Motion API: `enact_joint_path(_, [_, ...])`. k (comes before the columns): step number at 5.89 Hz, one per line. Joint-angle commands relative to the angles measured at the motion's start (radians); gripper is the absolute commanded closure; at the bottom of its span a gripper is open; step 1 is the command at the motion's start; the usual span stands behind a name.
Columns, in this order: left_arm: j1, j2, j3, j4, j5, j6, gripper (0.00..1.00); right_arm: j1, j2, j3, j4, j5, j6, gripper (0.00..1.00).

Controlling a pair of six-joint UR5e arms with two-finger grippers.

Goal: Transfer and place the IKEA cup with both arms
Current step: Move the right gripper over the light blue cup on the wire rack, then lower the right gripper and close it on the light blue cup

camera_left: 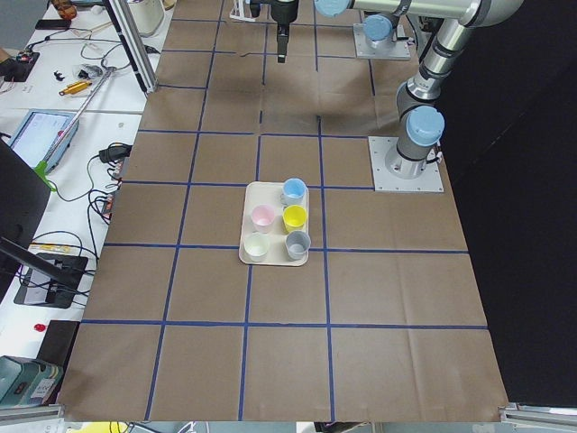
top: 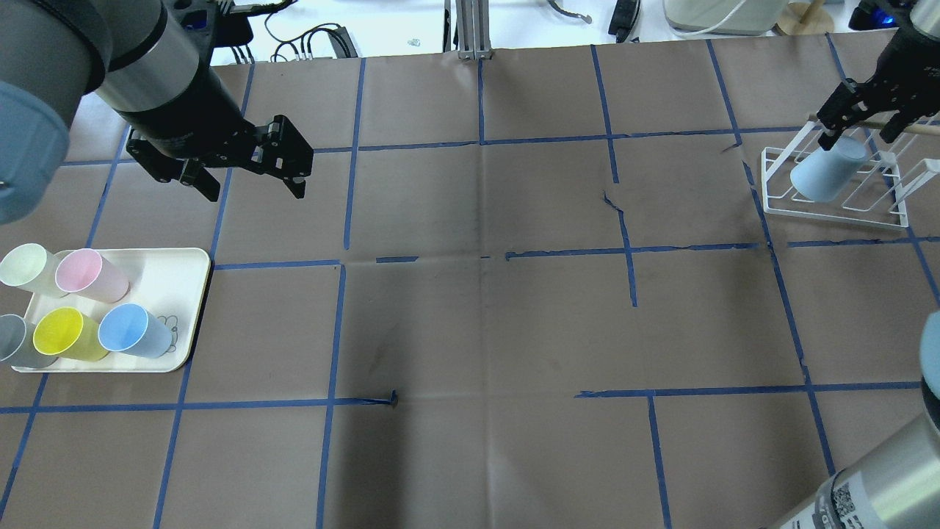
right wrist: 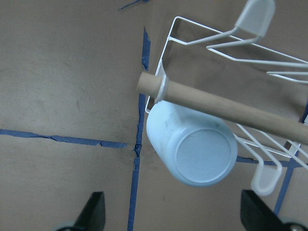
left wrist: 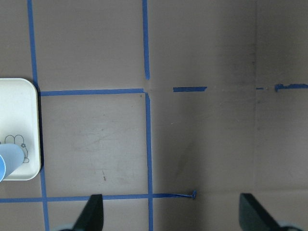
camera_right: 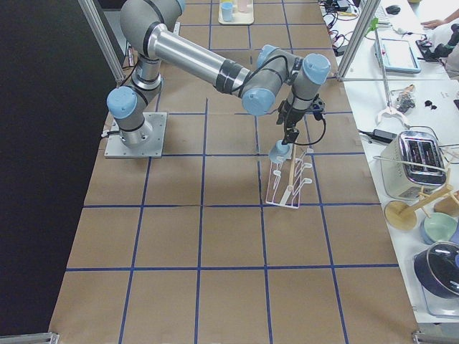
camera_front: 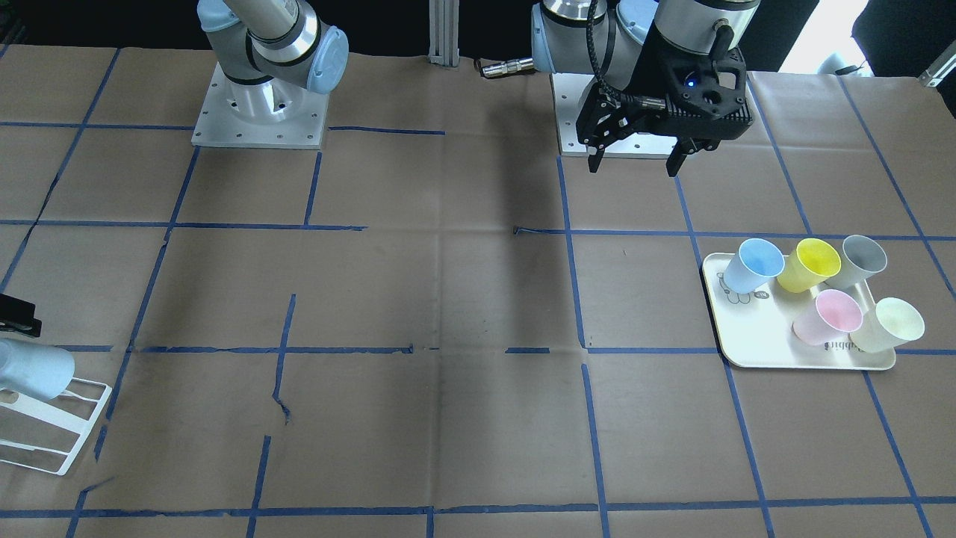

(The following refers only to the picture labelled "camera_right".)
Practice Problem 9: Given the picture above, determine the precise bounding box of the black power adapter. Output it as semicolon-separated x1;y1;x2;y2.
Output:
358;129;397;143

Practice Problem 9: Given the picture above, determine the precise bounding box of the pink plastic cup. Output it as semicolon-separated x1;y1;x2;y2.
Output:
237;0;250;13

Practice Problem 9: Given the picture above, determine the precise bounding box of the aluminium frame post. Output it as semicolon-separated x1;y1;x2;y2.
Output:
336;0;380;81

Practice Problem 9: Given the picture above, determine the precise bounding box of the cream rectangular serving tray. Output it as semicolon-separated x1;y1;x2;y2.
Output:
218;0;255;25

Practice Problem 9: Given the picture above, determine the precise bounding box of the silver toaster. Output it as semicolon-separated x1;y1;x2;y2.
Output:
379;130;447;200

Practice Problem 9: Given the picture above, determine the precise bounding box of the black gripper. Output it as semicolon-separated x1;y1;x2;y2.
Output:
276;96;326;143

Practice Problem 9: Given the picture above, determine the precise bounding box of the light blue plastic cup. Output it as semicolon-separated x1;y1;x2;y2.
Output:
268;140;293;163

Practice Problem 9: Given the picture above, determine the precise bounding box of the wooden rack dowel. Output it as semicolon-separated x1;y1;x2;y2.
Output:
287;144;296;192

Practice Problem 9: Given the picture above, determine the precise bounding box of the white wire cup rack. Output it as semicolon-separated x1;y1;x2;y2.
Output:
265;140;313;209

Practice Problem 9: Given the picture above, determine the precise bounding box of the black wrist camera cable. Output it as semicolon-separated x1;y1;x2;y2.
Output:
292;113;327;147

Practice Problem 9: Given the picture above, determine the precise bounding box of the white grabber tool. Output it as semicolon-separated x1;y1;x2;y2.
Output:
374;29;409;128

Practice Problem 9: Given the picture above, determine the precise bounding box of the dark blue lidded pot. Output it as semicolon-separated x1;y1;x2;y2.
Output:
414;242;458;299

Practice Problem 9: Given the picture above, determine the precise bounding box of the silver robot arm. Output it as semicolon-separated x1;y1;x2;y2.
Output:
107;1;331;145

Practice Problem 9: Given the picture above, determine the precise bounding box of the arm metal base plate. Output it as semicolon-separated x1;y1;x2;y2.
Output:
105;112;168;158

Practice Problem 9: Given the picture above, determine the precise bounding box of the wooden mug tree stand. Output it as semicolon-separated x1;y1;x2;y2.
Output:
384;169;458;231

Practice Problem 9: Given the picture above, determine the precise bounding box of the teal ceramic bowl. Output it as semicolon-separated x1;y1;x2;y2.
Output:
420;213;458;244

